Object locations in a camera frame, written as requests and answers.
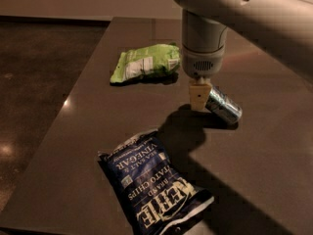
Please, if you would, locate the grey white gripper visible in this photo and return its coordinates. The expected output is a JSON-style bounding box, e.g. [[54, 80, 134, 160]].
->
[[182, 10, 228, 111]]

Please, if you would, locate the silver redbull can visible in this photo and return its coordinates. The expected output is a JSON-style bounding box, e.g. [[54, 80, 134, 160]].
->
[[205, 86, 243, 125]]

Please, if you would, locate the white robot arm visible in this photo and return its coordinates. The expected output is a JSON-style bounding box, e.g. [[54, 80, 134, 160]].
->
[[174, 0, 313, 83]]

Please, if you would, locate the green chip bag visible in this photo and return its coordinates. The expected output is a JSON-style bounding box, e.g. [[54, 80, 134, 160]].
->
[[110, 44, 181, 84]]

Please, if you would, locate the blue kettle chips bag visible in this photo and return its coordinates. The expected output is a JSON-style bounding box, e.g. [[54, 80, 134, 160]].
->
[[99, 129, 214, 235]]

